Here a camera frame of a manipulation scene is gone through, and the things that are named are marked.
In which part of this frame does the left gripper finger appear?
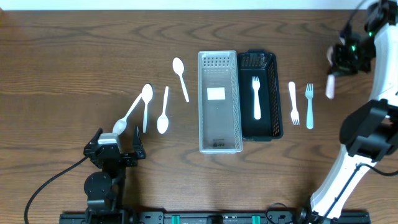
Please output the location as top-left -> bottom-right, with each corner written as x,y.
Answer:
90,128 -> 103,146
132,126 -> 144,153

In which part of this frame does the black plastic basket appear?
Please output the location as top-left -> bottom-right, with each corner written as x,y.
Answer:
238,50 -> 284,142

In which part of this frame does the left black cable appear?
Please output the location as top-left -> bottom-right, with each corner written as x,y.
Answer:
24,155 -> 91,224

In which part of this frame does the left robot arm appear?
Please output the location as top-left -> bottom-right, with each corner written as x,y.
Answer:
83,126 -> 146,214

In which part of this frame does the white spoon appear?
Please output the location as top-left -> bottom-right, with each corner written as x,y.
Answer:
113,93 -> 142,135
172,57 -> 189,103
325,46 -> 335,100
141,83 -> 153,133

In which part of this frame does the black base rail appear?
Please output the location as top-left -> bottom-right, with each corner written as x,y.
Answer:
59,210 -> 371,224

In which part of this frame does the white fork tines down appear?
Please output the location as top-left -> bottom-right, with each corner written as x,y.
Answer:
288,82 -> 300,126

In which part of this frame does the white fork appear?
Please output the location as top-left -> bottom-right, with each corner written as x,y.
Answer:
252,77 -> 261,120

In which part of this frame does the clear plastic basket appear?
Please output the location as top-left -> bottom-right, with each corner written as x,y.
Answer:
198,50 -> 243,154

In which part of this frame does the white spoon bowl down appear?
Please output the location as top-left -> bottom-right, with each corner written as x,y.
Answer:
157,86 -> 169,134

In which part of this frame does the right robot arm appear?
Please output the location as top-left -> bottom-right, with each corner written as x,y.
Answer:
293,0 -> 397,223

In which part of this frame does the pale green fork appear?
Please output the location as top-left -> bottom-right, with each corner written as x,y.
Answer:
305,83 -> 314,129

